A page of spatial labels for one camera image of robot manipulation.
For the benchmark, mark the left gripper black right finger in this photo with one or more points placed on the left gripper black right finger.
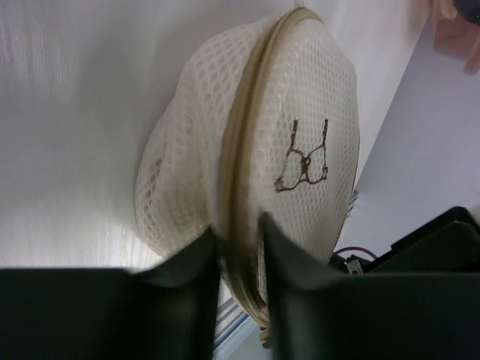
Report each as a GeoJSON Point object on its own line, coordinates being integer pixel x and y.
{"type": "Point", "coordinates": [319, 312]}

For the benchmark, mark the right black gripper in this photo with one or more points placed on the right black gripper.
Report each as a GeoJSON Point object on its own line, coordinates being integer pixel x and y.
{"type": "Point", "coordinates": [448, 243]}

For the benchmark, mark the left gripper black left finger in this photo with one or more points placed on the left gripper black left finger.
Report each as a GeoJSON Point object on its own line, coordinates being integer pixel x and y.
{"type": "Point", "coordinates": [166, 312]}

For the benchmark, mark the beige round mesh laundry bag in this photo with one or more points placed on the beige round mesh laundry bag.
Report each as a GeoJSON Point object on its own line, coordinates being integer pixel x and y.
{"type": "Point", "coordinates": [264, 120]}

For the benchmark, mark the brown translucent plastic basket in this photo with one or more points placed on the brown translucent plastic basket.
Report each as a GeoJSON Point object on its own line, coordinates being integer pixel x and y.
{"type": "Point", "coordinates": [456, 31]}

